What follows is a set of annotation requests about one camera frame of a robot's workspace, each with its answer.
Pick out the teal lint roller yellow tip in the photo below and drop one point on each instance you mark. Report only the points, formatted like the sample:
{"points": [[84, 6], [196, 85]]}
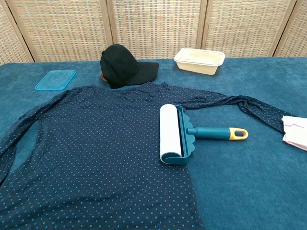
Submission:
{"points": [[170, 134]]}

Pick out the cream plastic food container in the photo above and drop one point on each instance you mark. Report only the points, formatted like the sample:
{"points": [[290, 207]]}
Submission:
{"points": [[192, 68]]}

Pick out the black baseball cap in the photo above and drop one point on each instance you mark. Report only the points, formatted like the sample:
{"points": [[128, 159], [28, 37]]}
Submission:
{"points": [[120, 64]]}

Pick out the navy polka dot shirt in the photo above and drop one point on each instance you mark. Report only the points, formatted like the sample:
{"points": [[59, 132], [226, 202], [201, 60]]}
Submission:
{"points": [[96, 143]]}

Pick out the woven wicker folding screen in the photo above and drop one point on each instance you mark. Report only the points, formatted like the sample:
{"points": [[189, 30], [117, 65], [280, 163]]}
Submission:
{"points": [[153, 24]]}

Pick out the blue transparent container lid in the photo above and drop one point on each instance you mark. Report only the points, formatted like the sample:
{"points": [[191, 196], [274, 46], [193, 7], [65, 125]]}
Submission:
{"points": [[55, 80]]}

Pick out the teal terry table cover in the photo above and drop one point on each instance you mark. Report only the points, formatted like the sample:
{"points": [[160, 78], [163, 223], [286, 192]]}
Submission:
{"points": [[239, 179]]}

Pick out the white tissue pack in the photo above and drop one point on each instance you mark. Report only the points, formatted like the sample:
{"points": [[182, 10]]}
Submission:
{"points": [[296, 134]]}

